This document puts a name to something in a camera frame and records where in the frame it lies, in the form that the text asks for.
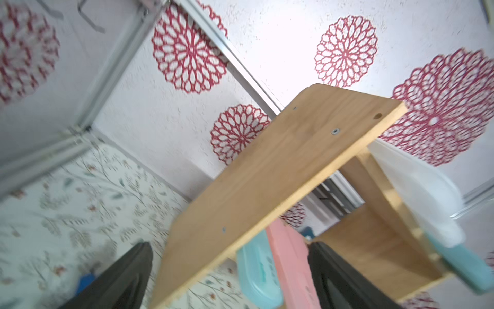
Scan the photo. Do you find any pink pencil case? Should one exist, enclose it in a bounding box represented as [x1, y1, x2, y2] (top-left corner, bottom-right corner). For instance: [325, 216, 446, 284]
[266, 218, 321, 309]

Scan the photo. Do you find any wooden two-tier shelf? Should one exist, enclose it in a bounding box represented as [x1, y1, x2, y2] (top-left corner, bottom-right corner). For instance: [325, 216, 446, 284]
[149, 84, 449, 308]

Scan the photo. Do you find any black wire wall rack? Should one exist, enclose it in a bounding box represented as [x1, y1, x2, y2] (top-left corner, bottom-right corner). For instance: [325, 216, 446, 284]
[36, 0, 106, 34]

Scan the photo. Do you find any dark metal wall shelf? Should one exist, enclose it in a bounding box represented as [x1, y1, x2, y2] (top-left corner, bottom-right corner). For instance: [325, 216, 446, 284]
[312, 179, 356, 219]

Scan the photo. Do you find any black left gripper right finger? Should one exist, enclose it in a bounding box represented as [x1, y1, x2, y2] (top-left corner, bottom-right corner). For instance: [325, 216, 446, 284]
[308, 242, 401, 309]

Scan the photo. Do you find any light teal pencil case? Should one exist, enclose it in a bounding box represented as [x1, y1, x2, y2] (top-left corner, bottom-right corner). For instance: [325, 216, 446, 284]
[236, 231, 284, 308]

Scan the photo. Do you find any frosted white pencil case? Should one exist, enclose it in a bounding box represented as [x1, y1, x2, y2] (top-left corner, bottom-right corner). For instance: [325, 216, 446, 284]
[368, 139, 466, 248]

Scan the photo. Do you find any grey yellow plush keychain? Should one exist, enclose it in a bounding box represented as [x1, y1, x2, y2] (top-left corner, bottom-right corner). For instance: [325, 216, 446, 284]
[75, 273, 96, 295]

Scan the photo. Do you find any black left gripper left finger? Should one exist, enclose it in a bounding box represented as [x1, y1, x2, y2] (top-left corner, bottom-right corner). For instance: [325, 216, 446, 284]
[60, 242, 153, 309]

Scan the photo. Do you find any teal pencil case on top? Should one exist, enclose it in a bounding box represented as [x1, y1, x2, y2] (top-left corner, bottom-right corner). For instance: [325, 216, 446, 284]
[425, 233, 493, 295]

